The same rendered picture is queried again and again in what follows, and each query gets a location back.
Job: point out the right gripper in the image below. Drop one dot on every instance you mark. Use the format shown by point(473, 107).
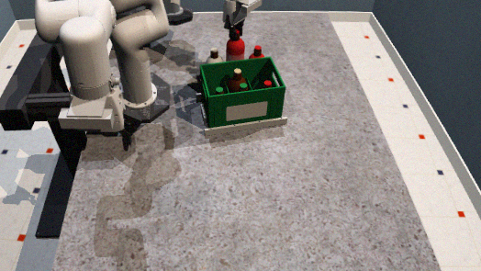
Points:
point(120, 113)

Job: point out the white bottle with brown cap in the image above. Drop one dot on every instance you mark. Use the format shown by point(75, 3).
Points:
point(214, 56)

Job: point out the brown bottle with red cap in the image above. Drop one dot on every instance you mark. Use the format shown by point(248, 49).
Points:
point(267, 84)

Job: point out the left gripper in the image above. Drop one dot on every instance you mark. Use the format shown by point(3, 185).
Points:
point(232, 15)

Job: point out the orange-brown bottle with green cap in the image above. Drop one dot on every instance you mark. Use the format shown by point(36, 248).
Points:
point(243, 87)

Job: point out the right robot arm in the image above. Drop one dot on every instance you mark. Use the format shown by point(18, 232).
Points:
point(84, 40)

